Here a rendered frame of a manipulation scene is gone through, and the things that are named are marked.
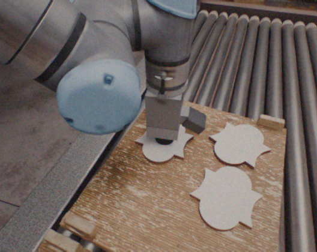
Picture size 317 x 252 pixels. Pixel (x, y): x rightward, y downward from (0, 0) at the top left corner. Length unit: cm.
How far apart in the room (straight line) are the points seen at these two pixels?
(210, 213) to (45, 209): 31
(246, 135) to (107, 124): 40
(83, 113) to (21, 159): 173
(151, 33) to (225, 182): 30
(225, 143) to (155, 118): 19
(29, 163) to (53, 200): 137
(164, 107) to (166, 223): 20
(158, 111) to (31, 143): 166
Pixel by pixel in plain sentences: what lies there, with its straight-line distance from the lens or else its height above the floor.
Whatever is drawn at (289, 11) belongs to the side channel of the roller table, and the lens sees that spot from 136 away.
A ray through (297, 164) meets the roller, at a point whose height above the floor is 92.
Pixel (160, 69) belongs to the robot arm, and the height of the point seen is 115.
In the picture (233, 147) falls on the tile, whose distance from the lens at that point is 53.
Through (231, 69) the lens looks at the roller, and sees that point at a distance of 84.
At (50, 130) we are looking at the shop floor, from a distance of 204.
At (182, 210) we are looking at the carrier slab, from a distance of 45.
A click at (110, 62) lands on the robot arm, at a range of 20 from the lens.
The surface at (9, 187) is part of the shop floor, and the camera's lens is 182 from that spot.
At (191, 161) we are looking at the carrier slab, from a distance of 50.
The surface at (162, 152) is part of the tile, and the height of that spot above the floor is 95.
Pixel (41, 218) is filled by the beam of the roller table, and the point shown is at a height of 92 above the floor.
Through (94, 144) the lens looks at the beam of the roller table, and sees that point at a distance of 57.
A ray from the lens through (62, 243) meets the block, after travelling 42.
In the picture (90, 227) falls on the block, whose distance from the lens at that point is 42.
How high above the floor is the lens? 134
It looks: 45 degrees down
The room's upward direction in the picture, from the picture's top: straight up
